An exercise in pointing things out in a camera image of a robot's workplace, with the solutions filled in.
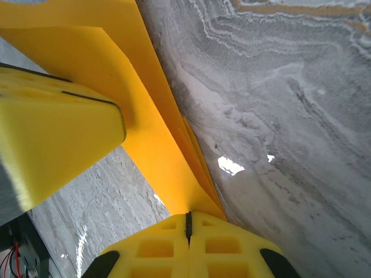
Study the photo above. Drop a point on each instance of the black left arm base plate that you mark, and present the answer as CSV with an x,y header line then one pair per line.
x,y
34,240

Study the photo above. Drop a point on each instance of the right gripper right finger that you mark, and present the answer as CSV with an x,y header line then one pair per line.
x,y
229,252

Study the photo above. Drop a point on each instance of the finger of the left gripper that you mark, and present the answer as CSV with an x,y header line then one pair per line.
x,y
58,139
37,82

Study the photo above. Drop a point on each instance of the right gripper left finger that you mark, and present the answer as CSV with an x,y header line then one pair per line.
x,y
156,252

